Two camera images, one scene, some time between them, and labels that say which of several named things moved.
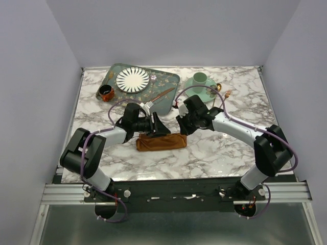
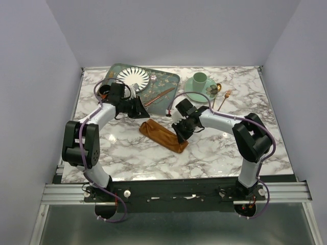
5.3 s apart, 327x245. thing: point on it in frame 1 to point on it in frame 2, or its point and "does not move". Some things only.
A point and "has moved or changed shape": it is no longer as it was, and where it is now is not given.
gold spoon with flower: x=212 y=92 does not move
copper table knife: x=164 y=93 does not move
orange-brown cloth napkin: x=146 y=143 has moved or changed shape
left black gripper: x=160 y=129 to x=140 y=111
